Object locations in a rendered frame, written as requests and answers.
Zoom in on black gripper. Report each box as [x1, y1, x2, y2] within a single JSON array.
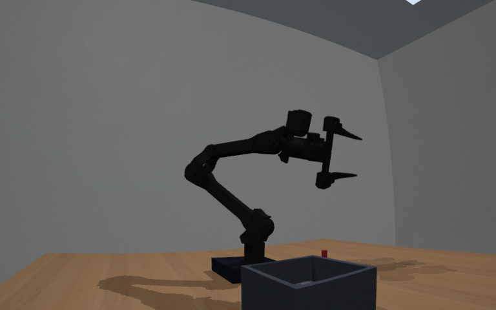
[[300, 116, 362, 189]]

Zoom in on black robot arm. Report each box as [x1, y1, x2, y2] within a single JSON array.
[[184, 110, 325, 265]]

